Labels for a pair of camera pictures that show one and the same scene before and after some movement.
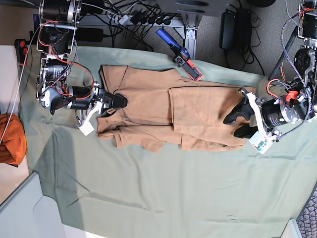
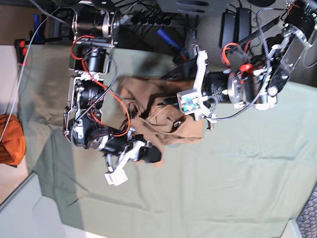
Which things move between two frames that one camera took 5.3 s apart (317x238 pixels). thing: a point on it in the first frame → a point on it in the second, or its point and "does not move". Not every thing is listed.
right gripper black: [84, 97] → [115, 145]
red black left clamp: [21, 45] does not move
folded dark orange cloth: [13, 146] does not move
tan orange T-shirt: [165, 111] does not move
